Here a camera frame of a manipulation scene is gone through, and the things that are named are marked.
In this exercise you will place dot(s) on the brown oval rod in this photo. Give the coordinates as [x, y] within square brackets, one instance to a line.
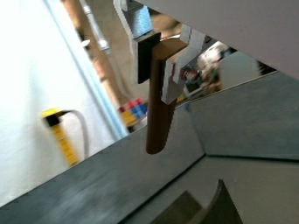
[161, 112]

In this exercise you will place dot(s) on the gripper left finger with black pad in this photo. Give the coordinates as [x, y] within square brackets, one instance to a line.
[143, 37]

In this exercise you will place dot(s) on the dark grey curved fixture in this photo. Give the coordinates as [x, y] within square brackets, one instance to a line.
[186, 210]

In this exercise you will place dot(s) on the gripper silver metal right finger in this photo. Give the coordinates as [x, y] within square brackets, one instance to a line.
[173, 79]

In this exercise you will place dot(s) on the colourful block stack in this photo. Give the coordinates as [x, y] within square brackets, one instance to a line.
[133, 112]

